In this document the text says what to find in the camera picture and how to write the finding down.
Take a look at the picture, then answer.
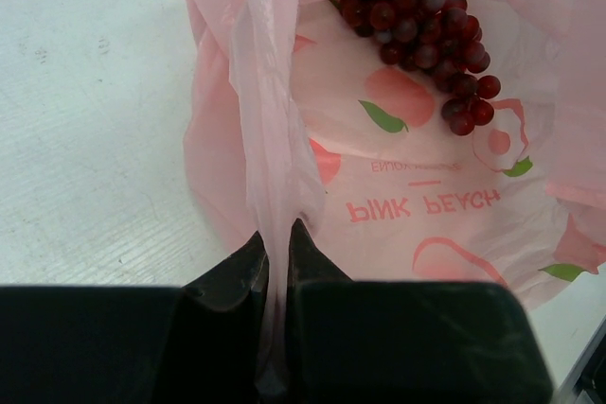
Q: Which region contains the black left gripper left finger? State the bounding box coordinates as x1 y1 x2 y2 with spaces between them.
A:
1 235 269 403

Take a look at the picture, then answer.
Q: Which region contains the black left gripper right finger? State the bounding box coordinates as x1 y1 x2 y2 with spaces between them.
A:
287 220 554 403

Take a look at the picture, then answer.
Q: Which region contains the pink plastic bag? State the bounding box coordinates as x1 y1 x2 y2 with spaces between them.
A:
184 0 605 403

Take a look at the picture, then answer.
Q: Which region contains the red fake grape bunch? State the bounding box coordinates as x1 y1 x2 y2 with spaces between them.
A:
331 0 502 136

